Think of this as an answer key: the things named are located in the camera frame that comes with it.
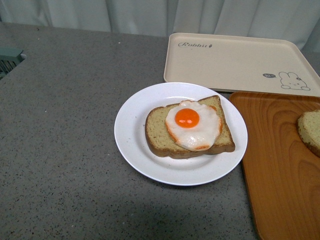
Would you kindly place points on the white curtain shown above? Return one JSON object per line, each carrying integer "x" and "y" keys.
{"x": 297, "y": 21}

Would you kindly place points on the green sink drying rack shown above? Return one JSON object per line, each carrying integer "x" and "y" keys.
{"x": 10, "y": 57}

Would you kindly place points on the bread slice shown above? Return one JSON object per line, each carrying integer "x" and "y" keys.
{"x": 163, "y": 145}
{"x": 308, "y": 128}

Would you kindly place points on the fried egg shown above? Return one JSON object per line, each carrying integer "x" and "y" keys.
{"x": 194, "y": 126}

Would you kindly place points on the brown wooden tray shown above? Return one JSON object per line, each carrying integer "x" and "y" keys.
{"x": 282, "y": 176}

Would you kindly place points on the cream rabbit tray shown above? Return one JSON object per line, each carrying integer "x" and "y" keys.
{"x": 235, "y": 63}

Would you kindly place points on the white round plate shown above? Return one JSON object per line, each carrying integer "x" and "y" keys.
{"x": 129, "y": 133}

